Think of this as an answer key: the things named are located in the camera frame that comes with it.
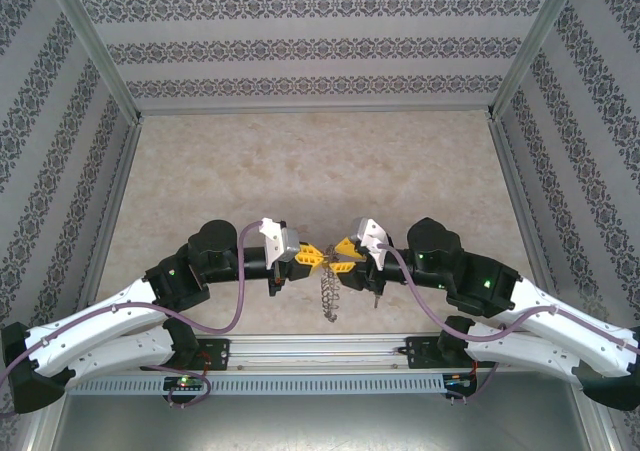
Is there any thin aluminium frame rail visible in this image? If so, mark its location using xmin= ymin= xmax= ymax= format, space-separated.
xmin=135 ymin=104 xmax=494 ymax=118

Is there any grey metal shelf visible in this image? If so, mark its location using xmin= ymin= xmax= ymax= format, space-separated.
xmin=49 ymin=393 xmax=614 ymax=451

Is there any white slotted cable duct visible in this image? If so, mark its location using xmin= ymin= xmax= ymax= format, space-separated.
xmin=67 ymin=370 xmax=447 ymax=397

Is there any small circuit board green light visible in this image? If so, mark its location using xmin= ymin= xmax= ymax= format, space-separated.
xmin=163 ymin=375 xmax=210 ymax=392

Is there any aluminium frame post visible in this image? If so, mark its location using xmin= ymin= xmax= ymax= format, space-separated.
xmin=485 ymin=0 xmax=585 ymax=121
xmin=42 ymin=0 xmax=145 ymax=122

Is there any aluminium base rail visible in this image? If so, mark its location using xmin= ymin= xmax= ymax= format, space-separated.
xmin=197 ymin=334 xmax=496 ymax=372

